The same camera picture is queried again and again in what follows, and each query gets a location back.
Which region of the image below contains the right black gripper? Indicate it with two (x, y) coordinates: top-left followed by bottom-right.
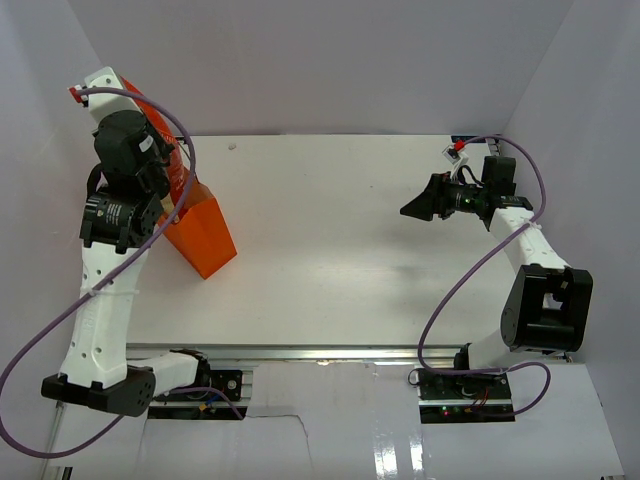
(401, 172), (489, 222)

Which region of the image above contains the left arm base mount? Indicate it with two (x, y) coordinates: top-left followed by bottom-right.
(147, 369), (247, 421)

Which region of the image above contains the aluminium right side rail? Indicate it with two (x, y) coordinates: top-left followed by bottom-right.
(486, 134), (502, 156)

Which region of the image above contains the orange paper bag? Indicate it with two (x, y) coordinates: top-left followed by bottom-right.
(164, 181), (237, 279)

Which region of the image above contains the blue table label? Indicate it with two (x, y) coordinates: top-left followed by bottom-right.
(451, 135), (486, 144)

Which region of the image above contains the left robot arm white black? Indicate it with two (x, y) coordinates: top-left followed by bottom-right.
(41, 110), (212, 417)

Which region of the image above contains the aluminium front rail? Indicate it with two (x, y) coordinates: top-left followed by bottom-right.
(124, 343), (566, 363)

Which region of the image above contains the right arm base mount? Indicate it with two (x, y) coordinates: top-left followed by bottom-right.
(407, 368), (515, 425)

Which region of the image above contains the aluminium rail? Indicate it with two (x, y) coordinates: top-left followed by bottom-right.
(486, 134), (502, 156)
(124, 343), (566, 363)

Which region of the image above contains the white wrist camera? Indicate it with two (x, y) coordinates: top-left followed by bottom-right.
(69, 67), (141, 124)
(442, 140), (469, 181)

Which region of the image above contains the red chips bag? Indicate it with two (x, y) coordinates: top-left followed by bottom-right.
(119, 77), (194, 214)

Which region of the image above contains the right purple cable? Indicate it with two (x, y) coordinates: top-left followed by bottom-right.
(417, 134), (553, 419)

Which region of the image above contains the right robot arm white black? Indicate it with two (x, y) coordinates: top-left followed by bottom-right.
(400, 156), (593, 399)

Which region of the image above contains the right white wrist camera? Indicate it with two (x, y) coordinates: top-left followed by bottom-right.
(442, 140), (469, 181)

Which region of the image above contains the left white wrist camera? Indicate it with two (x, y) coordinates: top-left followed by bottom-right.
(69, 67), (141, 124)

